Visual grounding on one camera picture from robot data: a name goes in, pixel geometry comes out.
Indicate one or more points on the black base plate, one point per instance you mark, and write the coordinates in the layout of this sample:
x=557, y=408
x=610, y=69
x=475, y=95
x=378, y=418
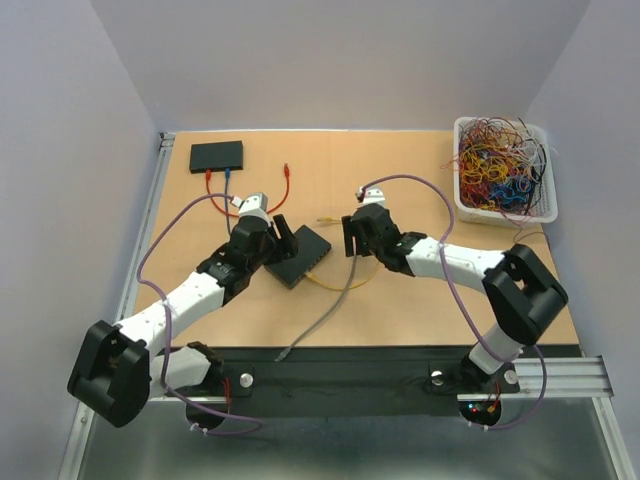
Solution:
x=406, y=398

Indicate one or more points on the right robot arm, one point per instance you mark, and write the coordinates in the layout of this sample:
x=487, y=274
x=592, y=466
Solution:
x=524, y=295

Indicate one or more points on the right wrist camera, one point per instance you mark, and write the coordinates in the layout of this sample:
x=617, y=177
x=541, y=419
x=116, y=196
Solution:
x=370, y=195

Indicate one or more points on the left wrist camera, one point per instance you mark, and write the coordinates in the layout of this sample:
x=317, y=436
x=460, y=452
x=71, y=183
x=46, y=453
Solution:
x=254, y=205

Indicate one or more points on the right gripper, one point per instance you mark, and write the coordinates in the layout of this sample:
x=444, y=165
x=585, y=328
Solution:
x=350, y=228

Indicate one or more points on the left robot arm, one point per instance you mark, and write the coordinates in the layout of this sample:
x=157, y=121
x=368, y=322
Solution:
x=112, y=371

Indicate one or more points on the aluminium front rail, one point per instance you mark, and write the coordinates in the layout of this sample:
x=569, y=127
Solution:
x=191, y=372

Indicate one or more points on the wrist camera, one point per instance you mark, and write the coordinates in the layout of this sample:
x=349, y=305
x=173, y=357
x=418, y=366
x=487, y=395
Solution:
x=254, y=205
x=370, y=195

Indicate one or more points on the black network switch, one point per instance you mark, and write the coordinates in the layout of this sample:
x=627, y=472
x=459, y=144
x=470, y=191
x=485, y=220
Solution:
x=312, y=248
x=216, y=157

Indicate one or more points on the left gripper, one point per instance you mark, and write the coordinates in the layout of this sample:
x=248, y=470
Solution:
x=288, y=240

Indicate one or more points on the white basket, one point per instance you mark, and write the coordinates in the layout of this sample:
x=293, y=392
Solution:
x=502, y=173

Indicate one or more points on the aluminium left rail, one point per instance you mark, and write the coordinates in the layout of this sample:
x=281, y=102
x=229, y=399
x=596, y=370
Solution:
x=143, y=238

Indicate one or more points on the aluminium rail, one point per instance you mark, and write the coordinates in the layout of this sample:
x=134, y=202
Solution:
x=191, y=372
x=143, y=238

